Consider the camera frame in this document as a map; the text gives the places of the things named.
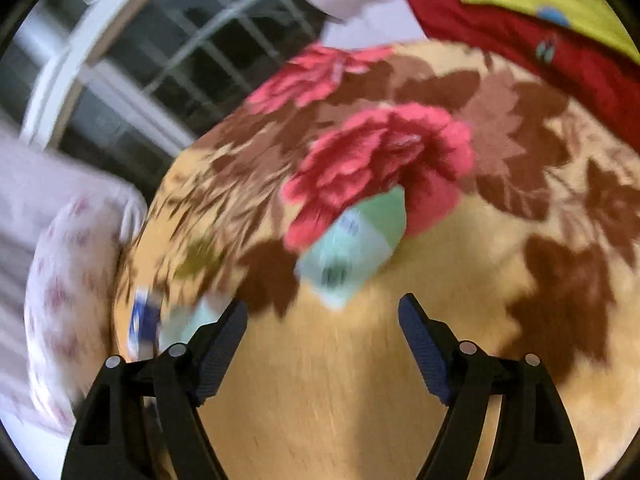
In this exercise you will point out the floral white bolster pillow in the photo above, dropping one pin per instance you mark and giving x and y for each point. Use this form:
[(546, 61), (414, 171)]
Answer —
[(69, 294)]

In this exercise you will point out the left white curtain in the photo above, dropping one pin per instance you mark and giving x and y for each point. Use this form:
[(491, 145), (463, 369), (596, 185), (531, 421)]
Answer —
[(35, 185)]

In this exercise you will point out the amber hair claw clip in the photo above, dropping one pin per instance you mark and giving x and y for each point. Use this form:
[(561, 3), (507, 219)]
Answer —
[(202, 259)]

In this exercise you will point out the blue white medicine box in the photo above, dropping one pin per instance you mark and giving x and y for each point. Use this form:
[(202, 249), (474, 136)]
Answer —
[(144, 324)]

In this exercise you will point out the floral plush bed blanket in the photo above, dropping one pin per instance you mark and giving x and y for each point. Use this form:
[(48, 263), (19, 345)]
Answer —
[(352, 178)]

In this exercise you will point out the large green frog bottle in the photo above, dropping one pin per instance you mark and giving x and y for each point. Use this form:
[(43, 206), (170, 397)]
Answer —
[(182, 323)]

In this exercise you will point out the window with metal bars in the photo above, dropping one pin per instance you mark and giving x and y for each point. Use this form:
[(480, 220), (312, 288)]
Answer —
[(126, 85)]

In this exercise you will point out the red cloth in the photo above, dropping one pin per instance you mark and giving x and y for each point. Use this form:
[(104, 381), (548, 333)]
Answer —
[(604, 81)]

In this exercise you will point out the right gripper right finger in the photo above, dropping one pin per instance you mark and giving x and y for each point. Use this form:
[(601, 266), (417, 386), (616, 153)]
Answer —
[(534, 438)]

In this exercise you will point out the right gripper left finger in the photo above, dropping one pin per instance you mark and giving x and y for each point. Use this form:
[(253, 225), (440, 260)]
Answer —
[(110, 440)]

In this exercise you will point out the white green frog bottle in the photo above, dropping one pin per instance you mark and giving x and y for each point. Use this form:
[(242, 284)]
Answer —
[(354, 247)]

